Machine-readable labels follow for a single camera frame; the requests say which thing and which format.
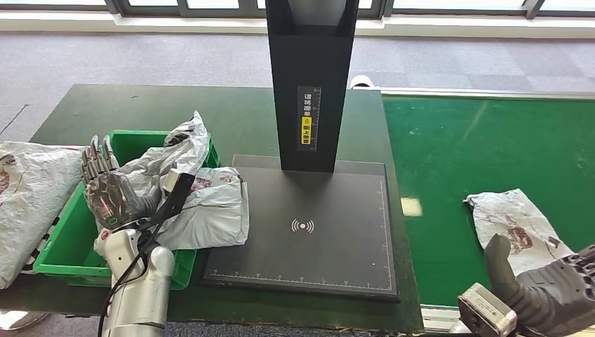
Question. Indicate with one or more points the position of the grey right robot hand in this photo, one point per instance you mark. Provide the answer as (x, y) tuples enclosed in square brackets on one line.
[(553, 302)]

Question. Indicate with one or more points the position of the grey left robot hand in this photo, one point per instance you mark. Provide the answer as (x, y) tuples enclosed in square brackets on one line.
[(111, 200)]

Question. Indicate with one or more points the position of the parcel with brown patch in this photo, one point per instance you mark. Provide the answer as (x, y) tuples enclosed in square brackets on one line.
[(186, 149)]

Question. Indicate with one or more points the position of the grey parcel with brown print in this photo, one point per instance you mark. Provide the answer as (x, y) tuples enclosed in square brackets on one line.
[(511, 218)]

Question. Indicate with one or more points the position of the smooth white poly parcel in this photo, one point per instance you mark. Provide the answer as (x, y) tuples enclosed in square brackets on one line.
[(218, 214)]

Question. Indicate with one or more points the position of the large grey poly parcel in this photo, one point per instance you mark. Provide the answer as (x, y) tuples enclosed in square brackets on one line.
[(32, 200)]

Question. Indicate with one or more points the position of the green conveyor belt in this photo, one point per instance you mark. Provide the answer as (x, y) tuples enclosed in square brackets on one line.
[(488, 149)]

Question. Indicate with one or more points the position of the black inbound scanner machine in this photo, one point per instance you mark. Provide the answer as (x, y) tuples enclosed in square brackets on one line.
[(325, 242)]

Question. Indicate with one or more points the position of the green plastic crate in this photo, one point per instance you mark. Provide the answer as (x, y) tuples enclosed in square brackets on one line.
[(65, 251)]

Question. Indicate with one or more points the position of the dark green table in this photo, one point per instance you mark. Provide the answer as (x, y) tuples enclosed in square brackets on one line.
[(186, 109)]

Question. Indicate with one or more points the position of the pale round floor disc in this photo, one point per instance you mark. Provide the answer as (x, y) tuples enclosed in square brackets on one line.
[(18, 320)]

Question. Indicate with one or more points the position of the white window sill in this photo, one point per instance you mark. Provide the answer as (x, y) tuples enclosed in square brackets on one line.
[(139, 24)]

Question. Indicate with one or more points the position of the black and yellow label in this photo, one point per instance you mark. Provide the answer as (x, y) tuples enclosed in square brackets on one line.
[(308, 118)]

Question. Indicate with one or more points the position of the black left camera bracket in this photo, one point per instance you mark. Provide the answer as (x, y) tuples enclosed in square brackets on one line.
[(174, 204)]

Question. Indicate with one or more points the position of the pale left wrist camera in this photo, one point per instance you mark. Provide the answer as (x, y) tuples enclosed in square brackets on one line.
[(172, 180)]

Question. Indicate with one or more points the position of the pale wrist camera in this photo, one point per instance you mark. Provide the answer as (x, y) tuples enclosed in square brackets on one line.
[(172, 180), (485, 311)]

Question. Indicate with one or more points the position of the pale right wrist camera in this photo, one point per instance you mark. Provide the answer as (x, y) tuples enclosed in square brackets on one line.
[(485, 311)]

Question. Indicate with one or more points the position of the dark window frame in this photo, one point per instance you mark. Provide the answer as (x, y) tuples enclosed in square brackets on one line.
[(218, 8)]

